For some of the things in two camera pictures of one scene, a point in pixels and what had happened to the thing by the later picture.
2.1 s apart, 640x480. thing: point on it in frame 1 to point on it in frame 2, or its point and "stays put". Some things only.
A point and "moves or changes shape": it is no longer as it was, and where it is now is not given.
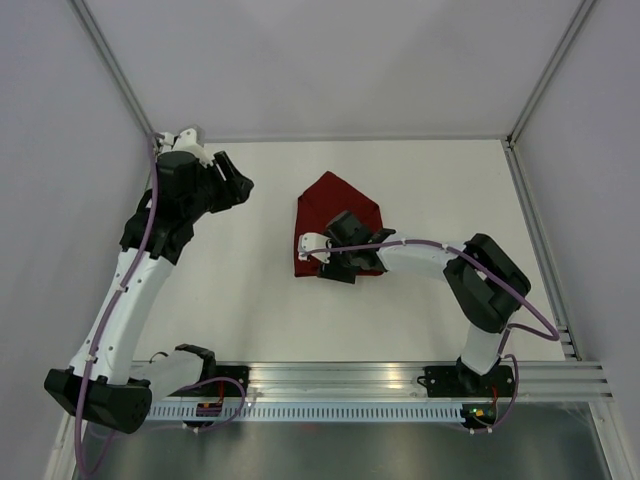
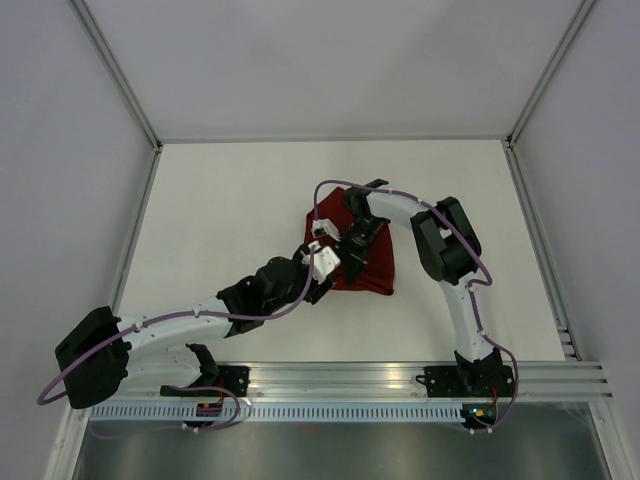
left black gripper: x=235 y=190 to x=318 y=290
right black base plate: x=455 y=381 stays put
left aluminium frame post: x=112 y=64 stays put
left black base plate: x=238 y=373 stays put
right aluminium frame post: x=570 y=32 stays put
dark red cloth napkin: x=320 y=205 moves or changes shape
